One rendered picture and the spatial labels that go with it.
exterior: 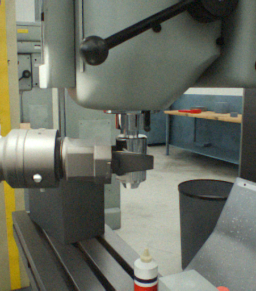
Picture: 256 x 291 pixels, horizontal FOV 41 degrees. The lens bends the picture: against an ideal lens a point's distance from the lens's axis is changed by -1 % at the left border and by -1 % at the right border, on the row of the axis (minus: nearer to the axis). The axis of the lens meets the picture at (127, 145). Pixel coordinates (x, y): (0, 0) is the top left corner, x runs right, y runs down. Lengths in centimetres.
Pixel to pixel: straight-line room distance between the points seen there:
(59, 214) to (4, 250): 158
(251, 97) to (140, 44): 47
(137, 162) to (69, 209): 38
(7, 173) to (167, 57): 26
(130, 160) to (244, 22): 24
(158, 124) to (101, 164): 744
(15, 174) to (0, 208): 181
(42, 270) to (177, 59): 52
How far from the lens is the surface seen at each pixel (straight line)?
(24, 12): 978
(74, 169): 49
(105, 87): 43
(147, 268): 60
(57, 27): 47
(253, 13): 50
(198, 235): 249
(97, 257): 82
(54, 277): 75
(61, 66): 46
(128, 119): 50
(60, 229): 87
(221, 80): 51
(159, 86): 45
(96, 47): 35
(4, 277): 250
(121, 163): 50
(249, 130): 84
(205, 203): 238
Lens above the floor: 134
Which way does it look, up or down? 10 degrees down
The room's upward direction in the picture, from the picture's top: straight up
